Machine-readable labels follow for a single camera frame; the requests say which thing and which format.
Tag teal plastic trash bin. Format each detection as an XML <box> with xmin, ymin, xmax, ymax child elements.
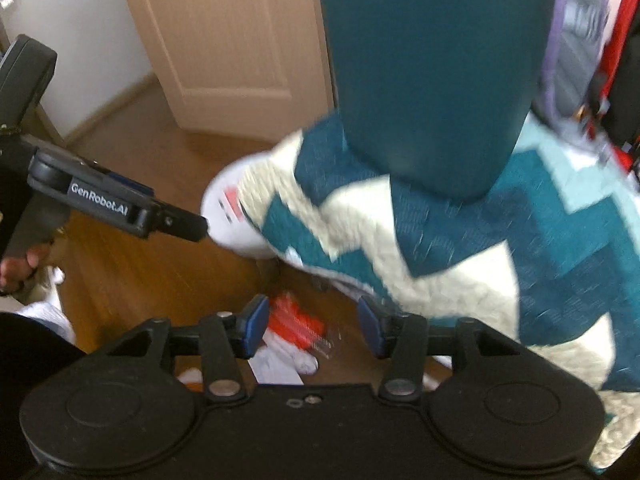
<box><xmin>320</xmin><ymin>0</ymin><xmax>555</xmax><ymax>200</ymax></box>

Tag person left hand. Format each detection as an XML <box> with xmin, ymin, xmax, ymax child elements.
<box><xmin>0</xmin><ymin>244</ymin><xmax>50</xmax><ymax>296</ymax></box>

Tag crumpled white paper scraps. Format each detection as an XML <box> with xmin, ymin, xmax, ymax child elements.
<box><xmin>177</xmin><ymin>328</ymin><xmax>320</xmax><ymax>387</ymax></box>

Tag red white wrapper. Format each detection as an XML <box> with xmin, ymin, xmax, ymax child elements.
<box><xmin>268</xmin><ymin>292</ymin><xmax>334</xmax><ymax>359</ymax></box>

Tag teal white zigzag blanket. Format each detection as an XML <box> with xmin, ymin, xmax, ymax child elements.
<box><xmin>239</xmin><ymin>115</ymin><xmax>639</xmax><ymax>469</ymax></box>

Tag beige wooden door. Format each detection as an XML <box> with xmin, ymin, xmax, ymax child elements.
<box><xmin>127</xmin><ymin>0</ymin><xmax>334</xmax><ymax>141</ymax></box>

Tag purple grey backpack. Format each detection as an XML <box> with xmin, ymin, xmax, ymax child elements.
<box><xmin>532</xmin><ymin>0</ymin><xmax>608</xmax><ymax>132</ymax></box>

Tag red black backpack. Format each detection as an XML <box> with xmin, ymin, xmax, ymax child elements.
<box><xmin>588</xmin><ymin>0</ymin><xmax>639</xmax><ymax>181</ymax></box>

